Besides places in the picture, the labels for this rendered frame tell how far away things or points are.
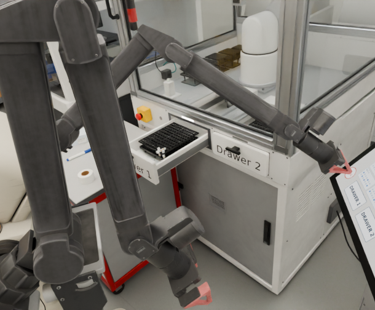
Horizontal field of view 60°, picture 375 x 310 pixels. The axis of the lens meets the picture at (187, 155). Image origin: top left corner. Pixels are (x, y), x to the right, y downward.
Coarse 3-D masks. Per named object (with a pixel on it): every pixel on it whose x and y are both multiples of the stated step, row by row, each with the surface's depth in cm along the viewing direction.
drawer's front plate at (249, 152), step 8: (216, 136) 143; (224, 136) 140; (216, 144) 145; (224, 144) 141; (232, 144) 137; (240, 144) 134; (216, 152) 148; (240, 152) 136; (248, 152) 132; (256, 152) 129; (264, 152) 127; (232, 160) 142; (240, 160) 138; (248, 160) 135; (256, 160) 131; (264, 160) 128; (248, 168) 137; (264, 168) 130; (264, 176) 132
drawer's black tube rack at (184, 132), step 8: (168, 128) 157; (176, 128) 156; (184, 128) 156; (152, 136) 152; (160, 136) 152; (168, 136) 151; (176, 136) 156; (184, 136) 150; (192, 136) 149; (152, 144) 147; (160, 144) 146; (168, 144) 145; (176, 144) 144; (184, 144) 149; (152, 152) 146; (168, 152) 145
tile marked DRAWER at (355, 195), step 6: (348, 186) 96; (354, 186) 94; (348, 192) 95; (354, 192) 93; (360, 192) 91; (348, 198) 94; (354, 198) 92; (360, 198) 90; (354, 204) 90; (360, 204) 88
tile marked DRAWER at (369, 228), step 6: (366, 210) 86; (360, 216) 86; (366, 216) 85; (372, 216) 83; (360, 222) 85; (366, 222) 84; (372, 222) 82; (360, 228) 84; (366, 228) 82; (372, 228) 81; (366, 234) 82; (372, 234) 80; (366, 240) 81
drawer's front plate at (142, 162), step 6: (132, 150) 138; (138, 156) 134; (144, 156) 134; (138, 162) 137; (144, 162) 133; (150, 162) 129; (138, 168) 140; (144, 168) 135; (150, 168) 131; (156, 168) 131; (144, 174) 138; (150, 174) 134; (156, 174) 132; (150, 180) 137; (156, 180) 134
